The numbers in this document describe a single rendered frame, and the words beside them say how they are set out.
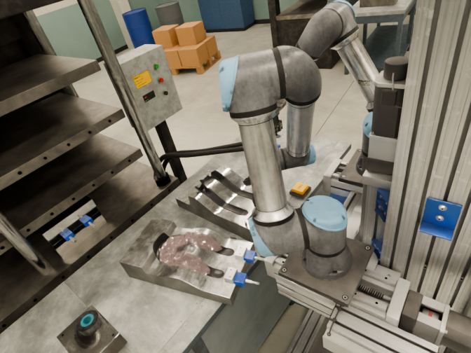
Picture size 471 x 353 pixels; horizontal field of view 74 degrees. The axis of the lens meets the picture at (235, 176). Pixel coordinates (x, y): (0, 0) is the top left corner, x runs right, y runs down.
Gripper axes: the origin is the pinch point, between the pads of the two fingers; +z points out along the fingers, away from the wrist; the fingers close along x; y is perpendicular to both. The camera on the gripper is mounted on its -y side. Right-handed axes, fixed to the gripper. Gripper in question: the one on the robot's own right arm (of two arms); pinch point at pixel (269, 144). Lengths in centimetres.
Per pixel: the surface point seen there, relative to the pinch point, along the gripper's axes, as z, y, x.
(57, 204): -9, -72, -82
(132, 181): 16, -81, -37
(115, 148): -9, -81, -37
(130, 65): -49, -67, -15
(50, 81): -58, -71, -56
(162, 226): 4, -23, -67
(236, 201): 6.7, 0.0, -39.6
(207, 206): 5, -10, -49
